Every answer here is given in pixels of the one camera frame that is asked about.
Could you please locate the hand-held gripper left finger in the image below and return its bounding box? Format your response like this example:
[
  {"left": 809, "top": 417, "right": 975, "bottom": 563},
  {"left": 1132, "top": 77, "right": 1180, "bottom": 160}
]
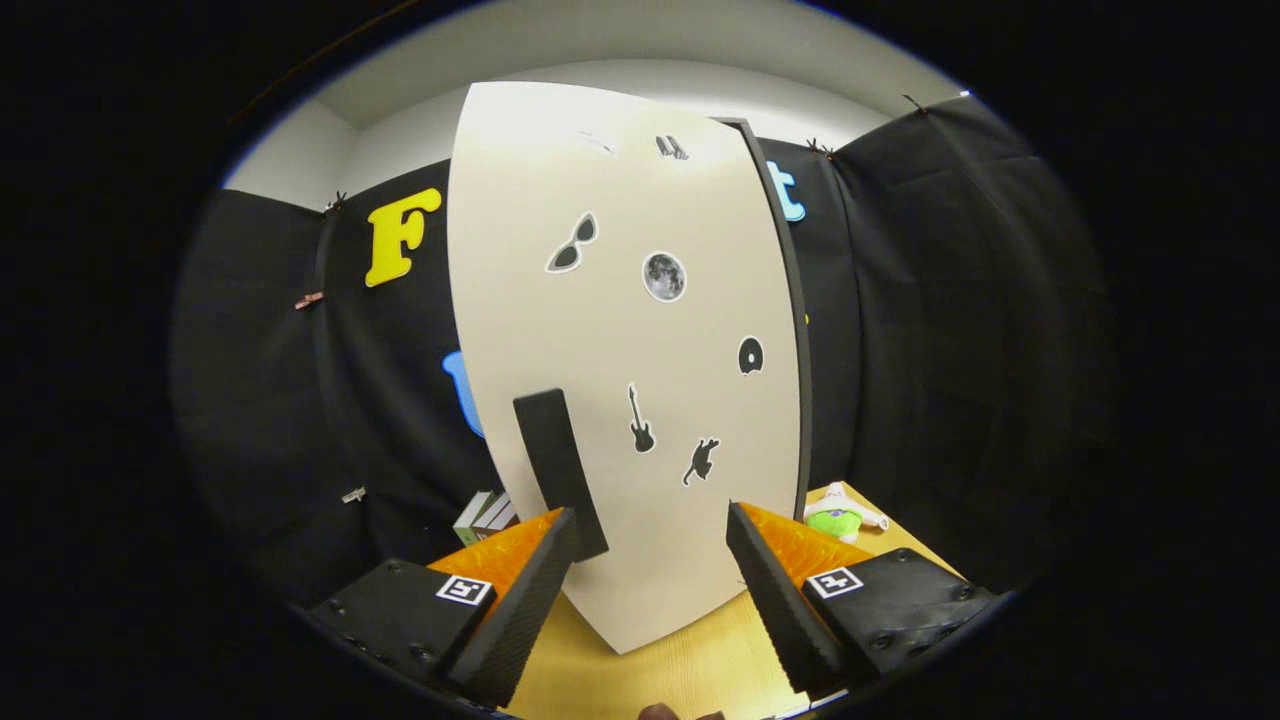
[{"left": 305, "top": 506, "right": 581, "bottom": 711}]

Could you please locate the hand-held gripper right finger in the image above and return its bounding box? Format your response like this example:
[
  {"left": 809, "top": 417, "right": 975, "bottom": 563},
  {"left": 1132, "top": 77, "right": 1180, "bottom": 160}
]
[{"left": 725, "top": 500, "right": 1003, "bottom": 701}]

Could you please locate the pink and green plush toy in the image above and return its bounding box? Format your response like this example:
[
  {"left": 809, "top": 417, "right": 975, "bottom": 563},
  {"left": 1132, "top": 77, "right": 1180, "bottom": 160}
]
[{"left": 803, "top": 482, "right": 889, "bottom": 543}]

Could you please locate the green book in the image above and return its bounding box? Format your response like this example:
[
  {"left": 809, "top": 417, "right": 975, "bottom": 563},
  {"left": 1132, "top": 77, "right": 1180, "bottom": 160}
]
[{"left": 453, "top": 490, "right": 498, "bottom": 546}]

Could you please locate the black backdrop cloth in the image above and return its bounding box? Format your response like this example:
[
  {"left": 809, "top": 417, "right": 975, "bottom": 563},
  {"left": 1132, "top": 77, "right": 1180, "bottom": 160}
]
[{"left": 170, "top": 95, "right": 1111, "bottom": 611}]

